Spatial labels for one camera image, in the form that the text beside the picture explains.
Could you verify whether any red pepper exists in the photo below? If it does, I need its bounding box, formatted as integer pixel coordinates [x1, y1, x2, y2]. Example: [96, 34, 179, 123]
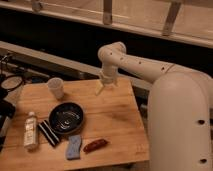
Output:
[83, 139, 108, 153]

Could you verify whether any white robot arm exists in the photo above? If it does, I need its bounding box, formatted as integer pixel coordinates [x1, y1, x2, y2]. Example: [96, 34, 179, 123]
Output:
[98, 42, 213, 171]

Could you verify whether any dark ceramic bowl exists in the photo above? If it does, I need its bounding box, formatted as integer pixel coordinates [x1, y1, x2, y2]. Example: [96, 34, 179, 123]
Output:
[48, 102, 84, 135]

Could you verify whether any white plastic cup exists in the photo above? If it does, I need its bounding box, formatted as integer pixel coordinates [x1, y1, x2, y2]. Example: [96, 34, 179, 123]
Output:
[47, 77, 64, 99]

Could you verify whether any wooden cutting board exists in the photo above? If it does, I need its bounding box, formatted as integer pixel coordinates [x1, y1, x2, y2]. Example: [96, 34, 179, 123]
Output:
[0, 78, 149, 171]

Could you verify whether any blue sponge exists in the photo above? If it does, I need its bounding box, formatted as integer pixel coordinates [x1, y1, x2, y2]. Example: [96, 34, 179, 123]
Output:
[66, 135, 82, 160]

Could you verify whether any clear plastic bottle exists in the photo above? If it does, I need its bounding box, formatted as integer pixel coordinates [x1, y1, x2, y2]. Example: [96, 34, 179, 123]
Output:
[24, 112, 38, 150]

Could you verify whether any round black device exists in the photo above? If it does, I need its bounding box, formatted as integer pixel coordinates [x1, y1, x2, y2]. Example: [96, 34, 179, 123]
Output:
[0, 75, 24, 91]

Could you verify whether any black object at left edge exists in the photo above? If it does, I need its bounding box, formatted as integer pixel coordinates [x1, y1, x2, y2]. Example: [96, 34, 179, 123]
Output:
[0, 98, 16, 152]

